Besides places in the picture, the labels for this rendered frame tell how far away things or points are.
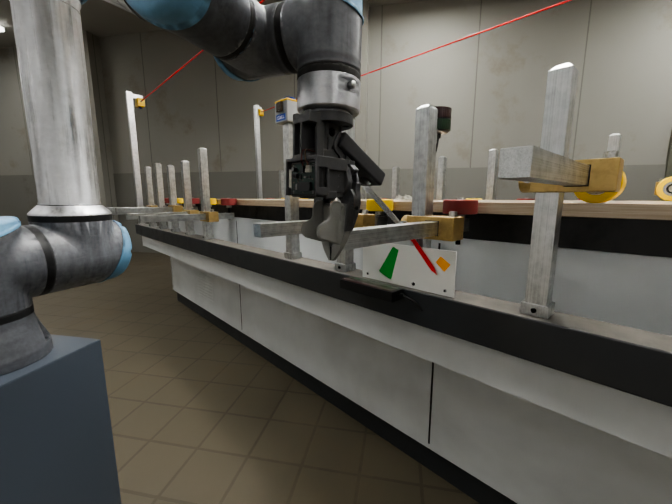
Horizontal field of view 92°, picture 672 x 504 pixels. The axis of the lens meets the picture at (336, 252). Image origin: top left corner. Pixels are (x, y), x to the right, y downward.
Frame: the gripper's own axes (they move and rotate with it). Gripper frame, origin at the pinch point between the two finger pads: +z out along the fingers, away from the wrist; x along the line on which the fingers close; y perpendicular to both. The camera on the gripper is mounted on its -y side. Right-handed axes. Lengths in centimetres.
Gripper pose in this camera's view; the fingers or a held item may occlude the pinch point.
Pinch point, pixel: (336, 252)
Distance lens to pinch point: 51.1
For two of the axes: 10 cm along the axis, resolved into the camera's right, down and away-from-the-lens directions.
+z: -0.2, 9.9, 1.5
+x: 6.9, 1.2, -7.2
